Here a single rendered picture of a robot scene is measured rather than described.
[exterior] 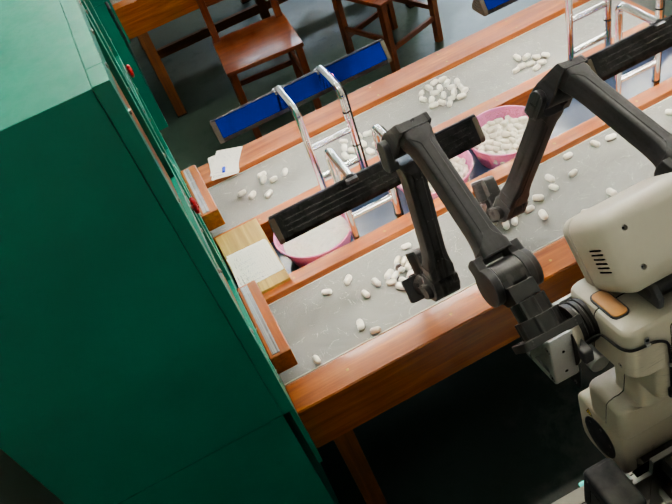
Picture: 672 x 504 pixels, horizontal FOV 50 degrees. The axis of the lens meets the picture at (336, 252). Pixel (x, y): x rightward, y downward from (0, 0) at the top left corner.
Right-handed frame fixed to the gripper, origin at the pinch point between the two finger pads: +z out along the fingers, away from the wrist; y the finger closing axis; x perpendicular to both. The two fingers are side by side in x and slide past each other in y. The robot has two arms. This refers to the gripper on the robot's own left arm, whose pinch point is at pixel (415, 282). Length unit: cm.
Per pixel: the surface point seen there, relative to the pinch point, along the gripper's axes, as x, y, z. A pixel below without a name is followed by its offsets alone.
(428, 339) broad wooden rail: 13.7, 5.2, -7.9
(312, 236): -23.3, 15.3, 39.1
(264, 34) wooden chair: -133, -29, 207
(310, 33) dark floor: -142, -72, 288
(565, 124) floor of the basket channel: -19, -81, 42
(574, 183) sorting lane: -2, -60, 14
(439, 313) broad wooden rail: 9.8, -1.5, -3.5
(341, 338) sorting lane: 5.1, 24.3, 6.2
